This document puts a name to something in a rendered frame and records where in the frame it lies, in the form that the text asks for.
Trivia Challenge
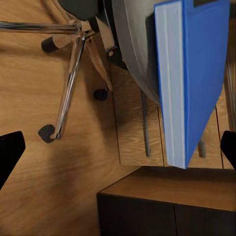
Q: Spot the swivel chair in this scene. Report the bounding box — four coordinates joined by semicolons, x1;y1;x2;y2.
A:
0;0;236;143

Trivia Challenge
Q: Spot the folder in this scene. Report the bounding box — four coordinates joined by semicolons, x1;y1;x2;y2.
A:
154;0;230;169

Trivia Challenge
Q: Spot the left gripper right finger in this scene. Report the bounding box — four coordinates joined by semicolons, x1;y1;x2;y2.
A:
220;131;236;170

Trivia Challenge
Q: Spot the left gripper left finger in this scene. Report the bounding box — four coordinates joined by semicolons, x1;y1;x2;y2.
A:
0;131;26;189

